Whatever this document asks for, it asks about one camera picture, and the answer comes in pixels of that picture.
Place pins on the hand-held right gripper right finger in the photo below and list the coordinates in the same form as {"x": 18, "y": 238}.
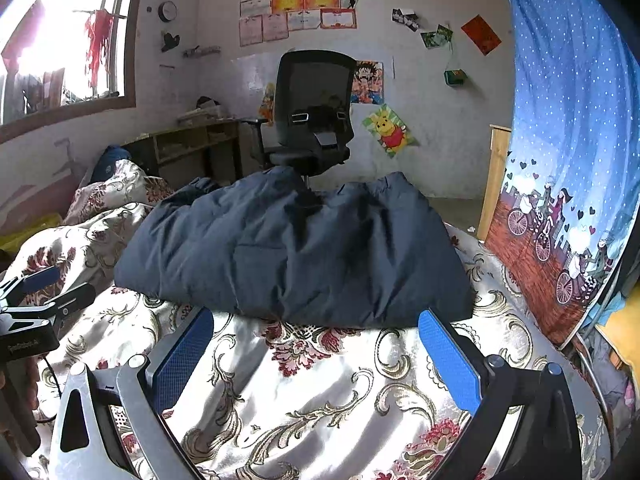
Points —
{"x": 450, "y": 365}

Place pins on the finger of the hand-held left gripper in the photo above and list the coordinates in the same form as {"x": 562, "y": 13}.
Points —
{"x": 70, "y": 300}
{"x": 40, "y": 279}

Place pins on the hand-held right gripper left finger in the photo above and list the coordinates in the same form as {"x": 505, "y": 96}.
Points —
{"x": 182, "y": 360}

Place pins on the dark navy padded jacket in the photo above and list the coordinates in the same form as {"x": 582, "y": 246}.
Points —
{"x": 300, "y": 260}

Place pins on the person's left hand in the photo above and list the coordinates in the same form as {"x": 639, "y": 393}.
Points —
{"x": 32, "y": 385}

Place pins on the yellow green cloth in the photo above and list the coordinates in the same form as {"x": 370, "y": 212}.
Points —
{"x": 30, "y": 235}

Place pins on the floral satin quilt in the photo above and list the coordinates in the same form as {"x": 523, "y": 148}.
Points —
{"x": 325, "y": 385}

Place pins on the dark blue bag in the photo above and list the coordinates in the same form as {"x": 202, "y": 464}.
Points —
{"x": 110, "y": 162}

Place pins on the mustard yellow cloth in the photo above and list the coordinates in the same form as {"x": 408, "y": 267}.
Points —
{"x": 622, "y": 340}

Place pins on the wooden board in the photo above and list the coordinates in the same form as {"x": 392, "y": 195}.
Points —
{"x": 492, "y": 180}

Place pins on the wooden desk with shelves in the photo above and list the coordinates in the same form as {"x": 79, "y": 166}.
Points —
{"x": 190, "y": 135}

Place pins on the pile of papers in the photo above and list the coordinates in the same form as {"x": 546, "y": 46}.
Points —
{"x": 200, "y": 112}

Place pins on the yellow bear poster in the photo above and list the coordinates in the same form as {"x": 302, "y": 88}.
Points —
{"x": 391, "y": 132}

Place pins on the red hanging garment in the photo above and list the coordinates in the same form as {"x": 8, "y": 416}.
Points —
{"x": 97, "y": 35}

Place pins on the orange cartoon poster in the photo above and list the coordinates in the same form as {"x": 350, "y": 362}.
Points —
{"x": 266, "y": 105}

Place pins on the green hanging box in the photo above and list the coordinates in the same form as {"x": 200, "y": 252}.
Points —
{"x": 455, "y": 78}

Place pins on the cartoon boy poster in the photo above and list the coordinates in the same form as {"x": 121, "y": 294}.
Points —
{"x": 367, "y": 82}

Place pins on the black mesh office chair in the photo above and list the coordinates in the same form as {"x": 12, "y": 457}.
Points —
{"x": 310, "y": 90}

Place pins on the blue printed curtain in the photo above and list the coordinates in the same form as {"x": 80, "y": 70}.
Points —
{"x": 560, "y": 85}

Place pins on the green photos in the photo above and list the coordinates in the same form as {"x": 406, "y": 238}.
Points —
{"x": 436, "y": 36}

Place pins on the red envelope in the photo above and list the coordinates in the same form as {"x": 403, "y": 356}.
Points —
{"x": 481, "y": 35}

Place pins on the black and white photos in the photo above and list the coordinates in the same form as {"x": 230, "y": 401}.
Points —
{"x": 406, "y": 20}

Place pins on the metal tube frame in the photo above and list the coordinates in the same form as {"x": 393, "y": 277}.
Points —
{"x": 590, "y": 360}

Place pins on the window with brown frame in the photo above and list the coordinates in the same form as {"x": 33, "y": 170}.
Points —
{"x": 50, "y": 35}

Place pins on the black wall ornament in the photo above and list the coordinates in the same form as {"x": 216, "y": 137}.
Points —
{"x": 170, "y": 41}

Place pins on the wall hook rack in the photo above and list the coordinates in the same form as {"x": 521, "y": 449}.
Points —
{"x": 201, "y": 51}

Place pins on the round wall clock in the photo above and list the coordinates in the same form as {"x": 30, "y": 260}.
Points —
{"x": 167, "y": 11}

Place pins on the group of wall certificates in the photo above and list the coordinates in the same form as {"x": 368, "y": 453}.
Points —
{"x": 305, "y": 10}

